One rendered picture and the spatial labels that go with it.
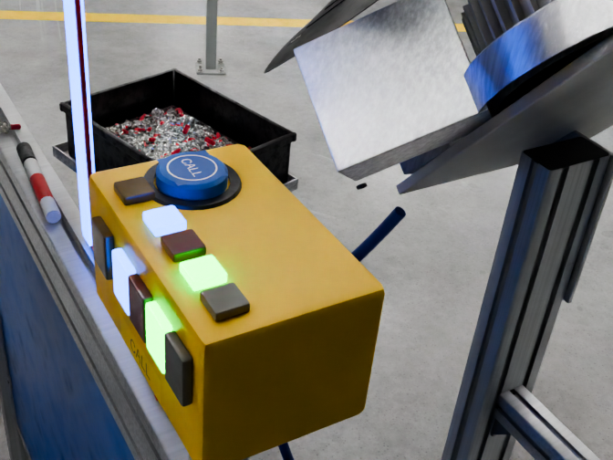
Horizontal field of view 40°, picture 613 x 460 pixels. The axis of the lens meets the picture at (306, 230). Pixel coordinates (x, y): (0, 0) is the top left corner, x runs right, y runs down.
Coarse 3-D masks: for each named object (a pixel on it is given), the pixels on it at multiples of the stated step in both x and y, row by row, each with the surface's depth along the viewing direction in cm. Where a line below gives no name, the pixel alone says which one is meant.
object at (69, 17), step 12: (72, 0) 63; (72, 12) 64; (72, 24) 64; (72, 36) 65; (72, 48) 66; (72, 60) 66; (72, 72) 67; (72, 84) 68; (72, 96) 69; (72, 108) 70; (84, 144) 70; (84, 156) 71; (84, 168) 71; (84, 180) 72; (84, 192) 73; (84, 204) 74; (84, 216) 75; (84, 228) 76
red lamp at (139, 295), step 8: (128, 280) 43; (136, 280) 42; (136, 288) 42; (144, 288) 42; (136, 296) 42; (144, 296) 41; (136, 304) 42; (144, 304) 41; (136, 312) 43; (144, 312) 42; (136, 320) 43; (144, 320) 42; (136, 328) 43; (144, 328) 42; (144, 336) 43
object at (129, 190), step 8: (120, 184) 46; (128, 184) 46; (136, 184) 46; (144, 184) 46; (120, 192) 45; (128, 192) 45; (136, 192) 45; (144, 192) 45; (152, 192) 45; (128, 200) 45; (136, 200) 45; (144, 200) 45
